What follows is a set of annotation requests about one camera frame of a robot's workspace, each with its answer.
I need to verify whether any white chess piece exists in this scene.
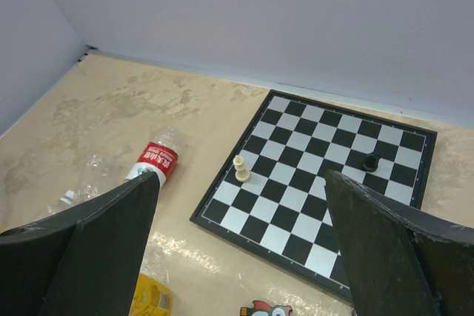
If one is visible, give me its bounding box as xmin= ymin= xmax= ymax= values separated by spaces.
xmin=233 ymin=155 xmax=250 ymax=183

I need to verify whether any yellow tea bottle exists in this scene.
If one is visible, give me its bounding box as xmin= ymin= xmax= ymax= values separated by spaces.
xmin=128 ymin=273 xmax=172 ymax=316

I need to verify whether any clear bottle white cap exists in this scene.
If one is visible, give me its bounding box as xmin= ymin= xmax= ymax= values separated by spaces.
xmin=46 ymin=154 xmax=115 ymax=216

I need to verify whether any red label clear bottle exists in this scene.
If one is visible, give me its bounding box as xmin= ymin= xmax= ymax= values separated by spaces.
xmin=124 ymin=126 xmax=186 ymax=187

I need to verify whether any black chess piece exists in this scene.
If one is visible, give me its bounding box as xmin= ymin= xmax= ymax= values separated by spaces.
xmin=362 ymin=152 xmax=381 ymax=172

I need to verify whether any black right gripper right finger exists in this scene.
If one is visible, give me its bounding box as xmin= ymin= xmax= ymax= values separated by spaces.
xmin=325 ymin=170 xmax=473 ymax=315

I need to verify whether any black white chessboard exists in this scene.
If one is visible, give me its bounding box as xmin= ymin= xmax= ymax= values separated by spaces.
xmin=190 ymin=90 xmax=437 ymax=300

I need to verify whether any cartoon fridge magnet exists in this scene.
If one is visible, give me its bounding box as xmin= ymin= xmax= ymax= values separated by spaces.
xmin=239 ymin=300 xmax=293 ymax=316

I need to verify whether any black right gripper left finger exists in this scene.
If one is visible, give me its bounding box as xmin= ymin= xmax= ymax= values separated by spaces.
xmin=1 ymin=172 xmax=160 ymax=315

